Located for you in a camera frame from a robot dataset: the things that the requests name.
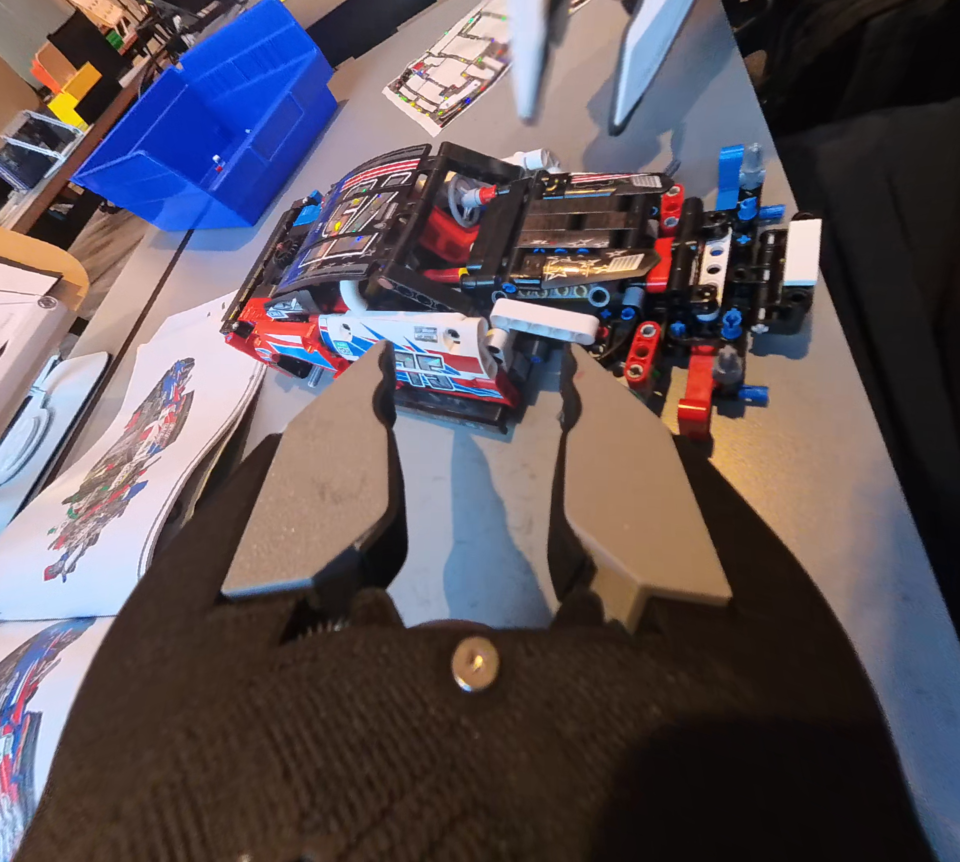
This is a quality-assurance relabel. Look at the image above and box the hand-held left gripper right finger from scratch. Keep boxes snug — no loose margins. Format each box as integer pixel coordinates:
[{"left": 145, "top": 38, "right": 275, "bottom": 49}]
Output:
[{"left": 547, "top": 344, "right": 733, "bottom": 635}]

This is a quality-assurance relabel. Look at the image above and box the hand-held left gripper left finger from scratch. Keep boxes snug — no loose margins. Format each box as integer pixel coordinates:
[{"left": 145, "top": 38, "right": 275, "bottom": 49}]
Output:
[{"left": 221, "top": 340, "right": 410, "bottom": 601}]

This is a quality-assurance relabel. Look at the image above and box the brick-built toy race car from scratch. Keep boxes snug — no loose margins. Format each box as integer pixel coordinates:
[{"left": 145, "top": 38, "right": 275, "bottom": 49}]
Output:
[{"left": 219, "top": 142, "right": 822, "bottom": 439}]

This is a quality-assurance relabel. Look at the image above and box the sticker sheet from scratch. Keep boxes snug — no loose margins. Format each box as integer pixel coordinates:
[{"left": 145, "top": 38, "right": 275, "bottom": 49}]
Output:
[{"left": 382, "top": 0, "right": 601, "bottom": 132}]

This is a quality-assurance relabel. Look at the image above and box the open instruction booklet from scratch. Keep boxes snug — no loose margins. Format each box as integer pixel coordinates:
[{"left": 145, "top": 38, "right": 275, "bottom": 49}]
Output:
[{"left": 0, "top": 288, "right": 267, "bottom": 833}]

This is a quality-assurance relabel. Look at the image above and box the blue plastic bin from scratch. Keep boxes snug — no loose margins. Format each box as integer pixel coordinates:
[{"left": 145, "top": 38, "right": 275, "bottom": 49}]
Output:
[{"left": 71, "top": 0, "right": 339, "bottom": 233}]

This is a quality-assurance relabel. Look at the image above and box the wooden document stand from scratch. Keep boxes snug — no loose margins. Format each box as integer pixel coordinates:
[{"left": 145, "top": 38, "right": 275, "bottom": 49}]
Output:
[{"left": 0, "top": 228, "right": 114, "bottom": 529}]

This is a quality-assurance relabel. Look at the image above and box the yellow storage box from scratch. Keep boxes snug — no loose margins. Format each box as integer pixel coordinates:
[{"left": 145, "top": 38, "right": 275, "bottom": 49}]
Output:
[{"left": 45, "top": 63, "right": 102, "bottom": 128}]

